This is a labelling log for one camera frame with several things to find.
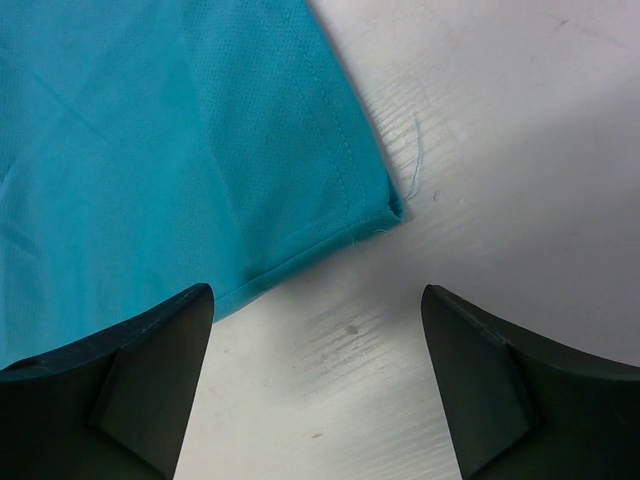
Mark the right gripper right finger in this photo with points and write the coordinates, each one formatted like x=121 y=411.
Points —
x=522 y=406

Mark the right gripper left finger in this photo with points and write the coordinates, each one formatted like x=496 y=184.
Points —
x=113 y=405

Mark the teal t-shirt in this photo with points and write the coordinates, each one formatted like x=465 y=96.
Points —
x=147 y=146

